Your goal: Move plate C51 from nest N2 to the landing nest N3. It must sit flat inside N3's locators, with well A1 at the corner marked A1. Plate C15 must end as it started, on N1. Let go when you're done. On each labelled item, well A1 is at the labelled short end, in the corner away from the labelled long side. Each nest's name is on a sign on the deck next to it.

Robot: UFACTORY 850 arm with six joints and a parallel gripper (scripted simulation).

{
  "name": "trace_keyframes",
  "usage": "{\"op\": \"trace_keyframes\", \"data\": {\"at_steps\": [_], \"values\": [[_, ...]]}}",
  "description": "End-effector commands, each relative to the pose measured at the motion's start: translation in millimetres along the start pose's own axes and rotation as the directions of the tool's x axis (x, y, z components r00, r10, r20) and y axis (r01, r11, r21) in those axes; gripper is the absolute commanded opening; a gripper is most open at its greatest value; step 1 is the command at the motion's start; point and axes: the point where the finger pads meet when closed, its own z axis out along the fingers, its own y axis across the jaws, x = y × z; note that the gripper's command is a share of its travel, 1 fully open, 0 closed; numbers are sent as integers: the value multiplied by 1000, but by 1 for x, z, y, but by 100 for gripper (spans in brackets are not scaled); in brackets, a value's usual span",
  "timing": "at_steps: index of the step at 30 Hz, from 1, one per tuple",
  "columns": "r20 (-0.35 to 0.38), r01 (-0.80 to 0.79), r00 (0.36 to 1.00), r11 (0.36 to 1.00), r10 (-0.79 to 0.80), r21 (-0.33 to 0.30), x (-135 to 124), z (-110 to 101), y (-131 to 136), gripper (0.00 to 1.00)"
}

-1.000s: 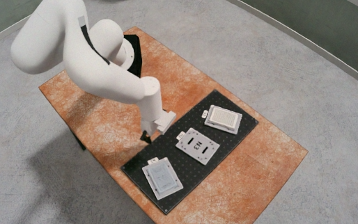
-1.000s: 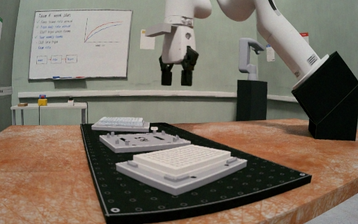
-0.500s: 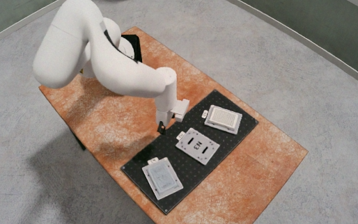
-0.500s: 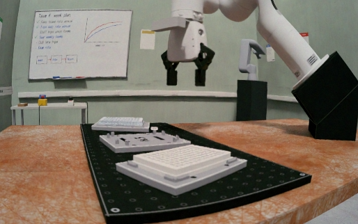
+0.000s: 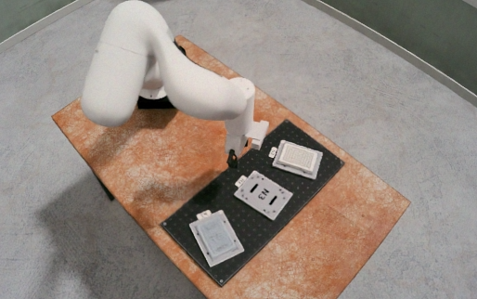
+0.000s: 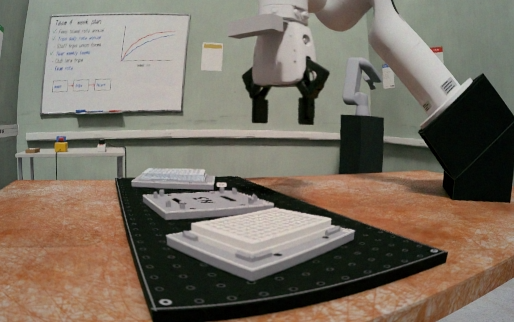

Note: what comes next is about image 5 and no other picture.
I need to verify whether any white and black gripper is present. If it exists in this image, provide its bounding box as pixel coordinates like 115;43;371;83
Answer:
226;131;249;168

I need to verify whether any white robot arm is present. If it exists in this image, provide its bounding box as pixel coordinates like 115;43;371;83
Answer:
82;0;269;150

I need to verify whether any small white label sign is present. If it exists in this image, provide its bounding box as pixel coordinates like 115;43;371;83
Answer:
196;209;212;220
268;147;277;159
235;175;247;188

